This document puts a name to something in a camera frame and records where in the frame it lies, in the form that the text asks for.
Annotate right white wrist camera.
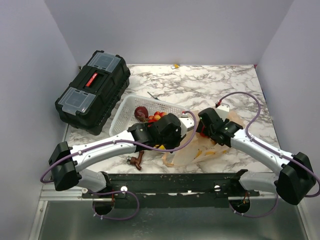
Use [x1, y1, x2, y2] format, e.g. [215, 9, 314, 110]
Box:
[215, 103, 230, 120]

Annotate brown faucet tap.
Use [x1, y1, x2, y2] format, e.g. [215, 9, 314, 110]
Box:
[126, 150, 145, 171]

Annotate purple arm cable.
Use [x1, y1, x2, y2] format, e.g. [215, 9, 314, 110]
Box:
[39, 110, 198, 221]
[214, 91, 320, 218]

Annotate black plastic toolbox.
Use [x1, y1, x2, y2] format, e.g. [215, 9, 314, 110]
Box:
[55, 50, 131, 136]

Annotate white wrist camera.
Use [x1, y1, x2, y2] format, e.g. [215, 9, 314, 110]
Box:
[215, 103, 230, 120]
[178, 113, 195, 137]

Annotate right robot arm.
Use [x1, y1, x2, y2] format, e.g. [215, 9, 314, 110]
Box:
[197, 107, 316, 205]

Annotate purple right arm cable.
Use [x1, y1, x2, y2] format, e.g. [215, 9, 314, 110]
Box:
[214, 91, 320, 218]

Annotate black mounting rail base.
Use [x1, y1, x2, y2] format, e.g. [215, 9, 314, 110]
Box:
[82, 170, 262, 209]

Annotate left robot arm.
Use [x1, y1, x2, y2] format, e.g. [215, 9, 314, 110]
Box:
[48, 113, 187, 198]

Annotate orange translucent plastic bag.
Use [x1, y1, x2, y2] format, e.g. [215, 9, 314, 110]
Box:
[162, 108, 245, 168]

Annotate aluminium rail extrusion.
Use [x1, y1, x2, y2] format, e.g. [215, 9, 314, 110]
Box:
[39, 183, 83, 202]

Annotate red fake tomato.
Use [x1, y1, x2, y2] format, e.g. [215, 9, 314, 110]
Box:
[199, 126, 209, 138]

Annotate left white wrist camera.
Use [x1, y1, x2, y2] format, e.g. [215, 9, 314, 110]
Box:
[178, 113, 195, 137]

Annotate red fake cherry bunch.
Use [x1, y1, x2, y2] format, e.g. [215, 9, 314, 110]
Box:
[147, 111, 167, 123]

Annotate yellow fake bell pepper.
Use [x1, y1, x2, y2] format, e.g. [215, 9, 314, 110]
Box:
[153, 144, 166, 150]

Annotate white plastic basket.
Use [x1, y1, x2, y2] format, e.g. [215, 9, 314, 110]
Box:
[109, 94, 188, 151]

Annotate red fake apple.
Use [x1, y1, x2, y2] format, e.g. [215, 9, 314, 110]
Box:
[134, 106, 149, 121]

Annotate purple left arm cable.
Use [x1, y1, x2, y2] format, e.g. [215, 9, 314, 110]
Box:
[39, 110, 198, 221]

